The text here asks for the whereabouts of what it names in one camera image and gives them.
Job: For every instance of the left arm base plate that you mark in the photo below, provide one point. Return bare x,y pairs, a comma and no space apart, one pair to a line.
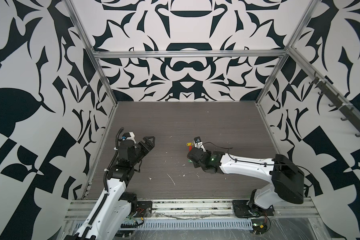
143,208

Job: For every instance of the black wall hook rail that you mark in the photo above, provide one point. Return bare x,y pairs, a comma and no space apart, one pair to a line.
338,101

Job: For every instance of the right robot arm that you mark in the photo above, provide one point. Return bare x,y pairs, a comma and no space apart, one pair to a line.
285,179

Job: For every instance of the white slotted cable duct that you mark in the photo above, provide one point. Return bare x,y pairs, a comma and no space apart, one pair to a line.
199,224

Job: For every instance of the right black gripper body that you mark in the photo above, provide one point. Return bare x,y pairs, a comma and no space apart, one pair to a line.
195,165

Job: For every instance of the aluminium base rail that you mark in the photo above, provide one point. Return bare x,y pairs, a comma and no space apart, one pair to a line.
188,208

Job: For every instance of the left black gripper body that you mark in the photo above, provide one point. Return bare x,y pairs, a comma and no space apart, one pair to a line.
139,150

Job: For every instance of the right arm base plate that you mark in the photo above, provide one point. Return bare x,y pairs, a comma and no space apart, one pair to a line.
246,209

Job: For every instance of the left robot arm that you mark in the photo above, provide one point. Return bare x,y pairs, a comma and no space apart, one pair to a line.
115,204

